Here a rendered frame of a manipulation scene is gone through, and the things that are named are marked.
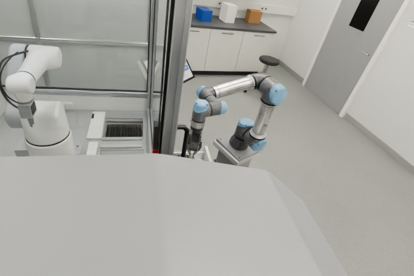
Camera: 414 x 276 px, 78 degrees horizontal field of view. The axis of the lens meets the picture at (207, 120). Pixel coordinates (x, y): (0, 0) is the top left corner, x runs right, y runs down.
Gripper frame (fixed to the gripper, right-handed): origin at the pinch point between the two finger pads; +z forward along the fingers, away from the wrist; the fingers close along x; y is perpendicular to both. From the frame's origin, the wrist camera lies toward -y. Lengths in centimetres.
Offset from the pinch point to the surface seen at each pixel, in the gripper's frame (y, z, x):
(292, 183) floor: 88, 99, -117
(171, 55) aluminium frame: -52, -79, 10
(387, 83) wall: 232, 17, -254
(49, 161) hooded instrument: -90, -79, 17
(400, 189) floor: 110, 98, -256
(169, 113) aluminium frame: -52, -62, 9
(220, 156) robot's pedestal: 42, 36, -23
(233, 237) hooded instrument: -94, -77, -6
